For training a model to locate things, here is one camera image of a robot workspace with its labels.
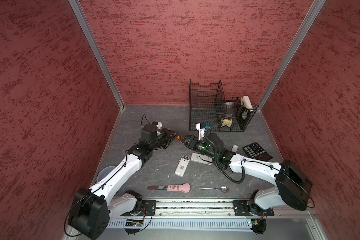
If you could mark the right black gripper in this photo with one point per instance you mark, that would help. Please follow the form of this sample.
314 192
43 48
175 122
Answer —
193 140

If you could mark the yellow sponge in basket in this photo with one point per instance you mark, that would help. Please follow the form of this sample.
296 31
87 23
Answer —
226 122

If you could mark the white papers in basket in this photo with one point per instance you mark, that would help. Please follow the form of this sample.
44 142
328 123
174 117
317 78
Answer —
245 101

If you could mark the grey white remote control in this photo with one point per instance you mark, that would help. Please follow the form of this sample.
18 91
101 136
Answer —
202 159

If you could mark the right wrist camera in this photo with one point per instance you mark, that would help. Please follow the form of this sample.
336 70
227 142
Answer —
201 128

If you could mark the white battery cover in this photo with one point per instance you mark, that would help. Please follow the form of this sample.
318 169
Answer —
235 148

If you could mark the metal spoon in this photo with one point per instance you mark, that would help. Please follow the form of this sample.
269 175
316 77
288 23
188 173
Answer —
223 189

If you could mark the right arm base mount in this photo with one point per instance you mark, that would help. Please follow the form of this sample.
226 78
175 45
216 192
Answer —
243 209

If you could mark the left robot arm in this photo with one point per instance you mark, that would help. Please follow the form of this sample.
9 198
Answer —
93 208

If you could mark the black wire basket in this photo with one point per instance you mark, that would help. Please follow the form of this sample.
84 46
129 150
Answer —
208 105

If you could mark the grey bowl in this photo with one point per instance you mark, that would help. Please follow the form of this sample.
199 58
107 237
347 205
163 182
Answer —
103 173

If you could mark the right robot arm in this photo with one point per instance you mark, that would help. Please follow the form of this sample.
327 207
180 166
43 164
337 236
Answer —
290 186

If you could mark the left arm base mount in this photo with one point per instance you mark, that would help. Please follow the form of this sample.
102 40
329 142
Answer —
144 208

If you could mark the white air conditioner remote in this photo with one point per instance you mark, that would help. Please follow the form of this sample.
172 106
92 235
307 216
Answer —
182 166

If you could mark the aluminium front rail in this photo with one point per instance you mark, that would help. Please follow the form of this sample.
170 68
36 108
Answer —
217 208

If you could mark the pink cat paw knife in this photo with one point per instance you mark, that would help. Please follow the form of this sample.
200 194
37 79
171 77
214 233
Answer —
184 188

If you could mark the black calculator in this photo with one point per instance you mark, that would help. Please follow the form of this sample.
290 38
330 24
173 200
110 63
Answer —
255 151

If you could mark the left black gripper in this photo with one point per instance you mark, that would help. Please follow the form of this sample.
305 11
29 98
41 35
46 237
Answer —
166 132

